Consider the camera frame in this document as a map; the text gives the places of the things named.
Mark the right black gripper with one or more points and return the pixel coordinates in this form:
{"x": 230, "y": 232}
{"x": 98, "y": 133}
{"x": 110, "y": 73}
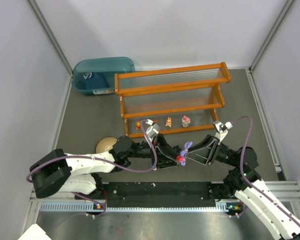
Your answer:
{"x": 214, "y": 150}

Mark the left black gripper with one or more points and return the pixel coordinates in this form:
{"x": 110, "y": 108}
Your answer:
{"x": 154, "y": 152}

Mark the purple rabbit toy figure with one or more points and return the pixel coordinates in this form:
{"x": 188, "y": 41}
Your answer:
{"x": 181, "y": 158}

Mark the pink rabbit toy figure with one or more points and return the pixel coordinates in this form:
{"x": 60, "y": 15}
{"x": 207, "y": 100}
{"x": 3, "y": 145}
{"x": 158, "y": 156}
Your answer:
{"x": 185, "y": 121}

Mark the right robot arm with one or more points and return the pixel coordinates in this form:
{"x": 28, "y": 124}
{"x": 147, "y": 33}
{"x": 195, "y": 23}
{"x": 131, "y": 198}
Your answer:
{"x": 245, "y": 184}

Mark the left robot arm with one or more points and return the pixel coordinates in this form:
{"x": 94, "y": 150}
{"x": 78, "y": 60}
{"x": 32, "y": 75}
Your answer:
{"x": 63, "y": 172}

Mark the orange wooden shelf rack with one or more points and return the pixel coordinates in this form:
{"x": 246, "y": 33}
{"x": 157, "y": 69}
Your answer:
{"x": 192, "y": 91}

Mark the black spiky toy figure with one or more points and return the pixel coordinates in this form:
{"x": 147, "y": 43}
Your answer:
{"x": 177, "y": 148}

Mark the tan rabbit toy figure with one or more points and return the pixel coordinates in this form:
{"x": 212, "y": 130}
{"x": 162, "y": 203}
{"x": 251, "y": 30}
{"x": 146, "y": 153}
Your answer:
{"x": 168, "y": 122}

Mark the yellow bear toy figure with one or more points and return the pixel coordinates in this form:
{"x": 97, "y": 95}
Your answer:
{"x": 138, "y": 126}

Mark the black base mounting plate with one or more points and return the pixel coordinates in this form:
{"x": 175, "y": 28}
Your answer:
{"x": 164, "y": 195}

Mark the beige round bowl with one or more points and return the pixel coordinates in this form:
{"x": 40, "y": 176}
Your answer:
{"x": 105, "y": 144}

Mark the blue cap in bin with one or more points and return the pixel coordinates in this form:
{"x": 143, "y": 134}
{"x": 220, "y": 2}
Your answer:
{"x": 94, "y": 80}

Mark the teal plastic bin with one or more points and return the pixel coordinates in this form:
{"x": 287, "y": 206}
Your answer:
{"x": 108, "y": 66}

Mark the white object bottom left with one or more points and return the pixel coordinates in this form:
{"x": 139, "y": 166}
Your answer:
{"x": 34, "y": 232}

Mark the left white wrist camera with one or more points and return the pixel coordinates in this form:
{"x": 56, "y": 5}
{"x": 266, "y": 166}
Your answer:
{"x": 152, "y": 130}

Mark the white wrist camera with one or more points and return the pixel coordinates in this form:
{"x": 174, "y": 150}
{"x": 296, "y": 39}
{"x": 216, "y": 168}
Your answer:
{"x": 152, "y": 130}
{"x": 222, "y": 129}

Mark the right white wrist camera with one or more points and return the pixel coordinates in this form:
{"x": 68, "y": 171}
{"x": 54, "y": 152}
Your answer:
{"x": 222, "y": 129}

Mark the grey slotted cable duct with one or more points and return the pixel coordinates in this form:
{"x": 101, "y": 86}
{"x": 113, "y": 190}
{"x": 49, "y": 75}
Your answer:
{"x": 91, "y": 207}

